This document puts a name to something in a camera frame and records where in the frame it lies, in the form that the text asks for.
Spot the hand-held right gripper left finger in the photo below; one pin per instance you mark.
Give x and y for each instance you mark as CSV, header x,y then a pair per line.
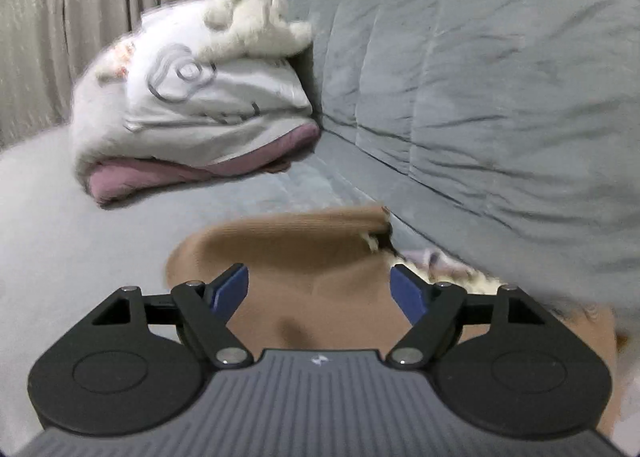
x,y
231,289

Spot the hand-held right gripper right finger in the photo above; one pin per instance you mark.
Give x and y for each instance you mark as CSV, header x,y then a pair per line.
x,y
407,292

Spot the brown ribbed sweater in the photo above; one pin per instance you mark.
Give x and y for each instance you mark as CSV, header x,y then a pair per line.
x,y
310,257

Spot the pale fuzzy cloth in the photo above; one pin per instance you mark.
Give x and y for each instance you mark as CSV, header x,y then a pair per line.
x,y
450,267

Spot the pink blanket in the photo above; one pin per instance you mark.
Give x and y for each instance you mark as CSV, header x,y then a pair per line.
x,y
130,177

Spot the grey bed blanket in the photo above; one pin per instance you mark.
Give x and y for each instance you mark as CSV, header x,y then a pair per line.
x,y
75,247

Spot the grey folded duvet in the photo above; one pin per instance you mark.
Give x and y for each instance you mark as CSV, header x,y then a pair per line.
x,y
100,137

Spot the light grey printed pillow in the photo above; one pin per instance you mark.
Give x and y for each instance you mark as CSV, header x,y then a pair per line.
x,y
240,87

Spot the grey quilted headboard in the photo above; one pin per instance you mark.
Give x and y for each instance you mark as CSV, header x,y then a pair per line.
x,y
475,87

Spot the floral patterned cloth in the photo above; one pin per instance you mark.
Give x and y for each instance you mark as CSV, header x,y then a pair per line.
x,y
120,57

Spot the cream plush toy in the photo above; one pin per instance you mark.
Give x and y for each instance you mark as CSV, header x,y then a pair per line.
x,y
250,12

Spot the grey star-print curtain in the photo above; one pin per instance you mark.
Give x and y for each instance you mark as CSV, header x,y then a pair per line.
x,y
75,12

